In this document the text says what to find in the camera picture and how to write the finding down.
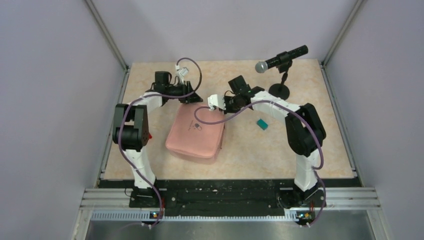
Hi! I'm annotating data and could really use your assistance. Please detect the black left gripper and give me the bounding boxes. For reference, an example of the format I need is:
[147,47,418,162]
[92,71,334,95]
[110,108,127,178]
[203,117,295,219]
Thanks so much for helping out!
[166,80,203,104]

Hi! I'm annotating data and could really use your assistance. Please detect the pink medicine case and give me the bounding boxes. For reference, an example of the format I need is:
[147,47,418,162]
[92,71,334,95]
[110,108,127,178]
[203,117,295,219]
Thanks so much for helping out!
[165,103,225,164]

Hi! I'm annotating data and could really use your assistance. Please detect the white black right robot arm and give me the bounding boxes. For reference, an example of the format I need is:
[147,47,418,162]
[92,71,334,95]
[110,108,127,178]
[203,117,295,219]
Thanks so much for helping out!
[223,75,327,206]

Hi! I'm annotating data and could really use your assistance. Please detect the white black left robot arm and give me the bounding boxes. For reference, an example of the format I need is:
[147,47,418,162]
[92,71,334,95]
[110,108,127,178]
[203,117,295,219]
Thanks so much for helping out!
[112,71,203,207]

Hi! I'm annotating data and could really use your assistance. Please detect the teal small box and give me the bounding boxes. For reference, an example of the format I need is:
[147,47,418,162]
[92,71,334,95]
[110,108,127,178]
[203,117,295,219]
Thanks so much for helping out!
[256,118,269,131]

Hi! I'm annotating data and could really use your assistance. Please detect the black microphone on stand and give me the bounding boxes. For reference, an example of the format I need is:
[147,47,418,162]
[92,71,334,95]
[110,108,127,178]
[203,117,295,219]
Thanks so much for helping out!
[255,45,309,100]

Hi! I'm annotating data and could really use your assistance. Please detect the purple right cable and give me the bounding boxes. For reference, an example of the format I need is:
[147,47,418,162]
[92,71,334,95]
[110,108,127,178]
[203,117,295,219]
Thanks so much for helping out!
[193,99,328,228]

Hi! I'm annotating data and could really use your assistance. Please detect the purple cable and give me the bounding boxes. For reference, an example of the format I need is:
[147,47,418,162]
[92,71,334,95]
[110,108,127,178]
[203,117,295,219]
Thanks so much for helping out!
[193,99,328,228]
[117,57,204,229]

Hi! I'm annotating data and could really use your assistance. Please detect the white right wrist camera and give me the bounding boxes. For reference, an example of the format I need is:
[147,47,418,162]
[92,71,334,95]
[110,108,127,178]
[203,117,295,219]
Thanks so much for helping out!
[207,94,227,111]

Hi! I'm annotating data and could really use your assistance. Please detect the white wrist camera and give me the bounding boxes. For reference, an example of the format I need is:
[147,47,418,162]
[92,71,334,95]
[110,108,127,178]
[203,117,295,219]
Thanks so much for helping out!
[175,64,189,83]
[207,94,227,111]

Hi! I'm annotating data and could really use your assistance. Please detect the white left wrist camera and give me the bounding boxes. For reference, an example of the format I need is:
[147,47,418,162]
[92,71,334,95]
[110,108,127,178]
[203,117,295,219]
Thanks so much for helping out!
[175,64,189,83]

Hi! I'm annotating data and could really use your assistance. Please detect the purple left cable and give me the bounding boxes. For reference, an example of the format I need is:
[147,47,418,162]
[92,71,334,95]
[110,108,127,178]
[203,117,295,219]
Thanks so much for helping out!
[117,57,204,229]

